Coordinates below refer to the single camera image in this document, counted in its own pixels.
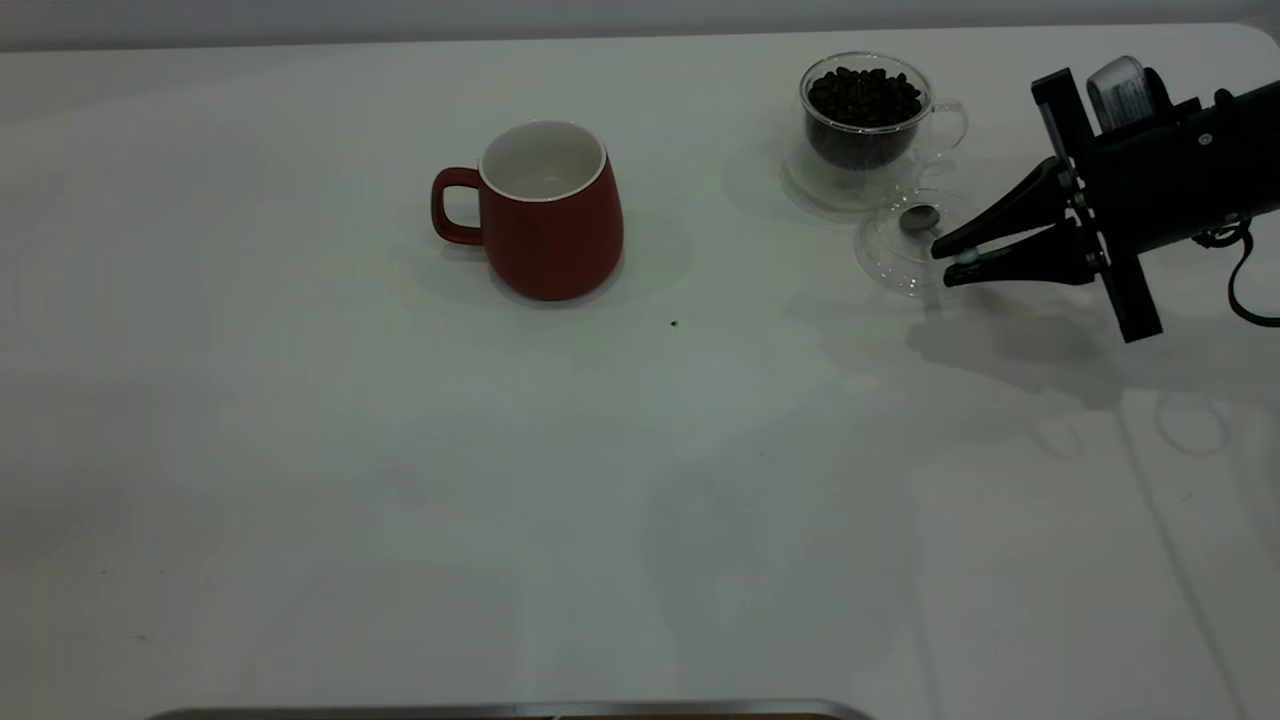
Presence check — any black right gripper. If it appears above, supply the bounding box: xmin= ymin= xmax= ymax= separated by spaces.
xmin=930 ymin=67 xmax=1280 ymax=344

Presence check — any spoon with light blue handle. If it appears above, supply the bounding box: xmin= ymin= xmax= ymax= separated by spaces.
xmin=899 ymin=204 xmax=981 ymax=266

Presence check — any red ceramic mug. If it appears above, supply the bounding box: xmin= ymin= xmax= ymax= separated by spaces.
xmin=431 ymin=120 xmax=625 ymax=303

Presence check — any clear glass cup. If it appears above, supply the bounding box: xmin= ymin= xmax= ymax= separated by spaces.
xmin=798 ymin=52 xmax=969 ymax=173

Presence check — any dark coffee beans pile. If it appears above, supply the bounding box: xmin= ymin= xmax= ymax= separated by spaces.
xmin=806 ymin=67 xmax=923 ymax=169

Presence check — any small clear glass dish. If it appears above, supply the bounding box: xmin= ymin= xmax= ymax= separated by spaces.
xmin=855 ymin=188 xmax=986 ymax=298

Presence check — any clear glass saucer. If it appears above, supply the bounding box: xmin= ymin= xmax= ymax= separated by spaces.
xmin=780 ymin=140 xmax=936 ymax=213

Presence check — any silver metal bar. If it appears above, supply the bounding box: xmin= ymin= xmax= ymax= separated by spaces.
xmin=145 ymin=698 xmax=876 ymax=720

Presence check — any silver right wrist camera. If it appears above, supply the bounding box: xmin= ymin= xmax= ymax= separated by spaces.
xmin=1086 ymin=56 xmax=1173 ymax=133

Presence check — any thin black cable loop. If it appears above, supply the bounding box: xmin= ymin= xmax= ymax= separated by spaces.
xmin=1195 ymin=215 xmax=1280 ymax=329

